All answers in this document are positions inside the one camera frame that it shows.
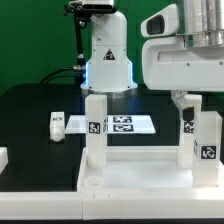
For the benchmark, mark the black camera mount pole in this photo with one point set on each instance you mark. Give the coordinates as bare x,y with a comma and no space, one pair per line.
82,11

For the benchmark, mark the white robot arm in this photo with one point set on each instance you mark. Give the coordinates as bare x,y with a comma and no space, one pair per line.
201,24

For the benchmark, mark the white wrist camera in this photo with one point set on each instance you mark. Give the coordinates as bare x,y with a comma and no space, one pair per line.
163,23

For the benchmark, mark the white front border bar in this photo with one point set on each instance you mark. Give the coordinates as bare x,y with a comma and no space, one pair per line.
146,204

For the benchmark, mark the white marker sheet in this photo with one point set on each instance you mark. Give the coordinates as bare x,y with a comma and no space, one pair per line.
117,124

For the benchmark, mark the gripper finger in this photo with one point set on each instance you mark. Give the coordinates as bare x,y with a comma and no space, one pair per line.
182,101

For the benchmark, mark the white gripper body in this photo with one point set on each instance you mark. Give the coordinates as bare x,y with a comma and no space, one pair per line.
168,65

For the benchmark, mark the white left border block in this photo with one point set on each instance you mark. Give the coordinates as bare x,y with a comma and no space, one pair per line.
3,158

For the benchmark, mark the white desk top tray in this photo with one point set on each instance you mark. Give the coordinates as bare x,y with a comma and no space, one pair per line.
140,168

